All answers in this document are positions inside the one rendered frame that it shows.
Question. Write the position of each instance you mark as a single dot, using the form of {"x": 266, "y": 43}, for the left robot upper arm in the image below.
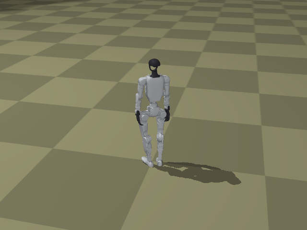
{"x": 141, "y": 83}

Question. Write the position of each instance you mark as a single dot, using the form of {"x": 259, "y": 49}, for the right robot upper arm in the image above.
{"x": 166, "y": 85}

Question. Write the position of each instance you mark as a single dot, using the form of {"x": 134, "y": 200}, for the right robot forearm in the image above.
{"x": 166, "y": 101}

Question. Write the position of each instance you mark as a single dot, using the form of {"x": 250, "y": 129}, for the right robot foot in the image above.
{"x": 159, "y": 163}

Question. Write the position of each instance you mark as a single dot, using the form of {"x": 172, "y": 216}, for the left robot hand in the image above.
{"x": 137, "y": 116}

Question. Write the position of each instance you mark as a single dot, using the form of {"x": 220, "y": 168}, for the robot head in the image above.
{"x": 155, "y": 63}

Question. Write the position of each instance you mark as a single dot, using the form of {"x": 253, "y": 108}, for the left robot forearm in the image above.
{"x": 138, "y": 104}

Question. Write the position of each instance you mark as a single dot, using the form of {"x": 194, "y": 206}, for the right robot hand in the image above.
{"x": 167, "y": 114}

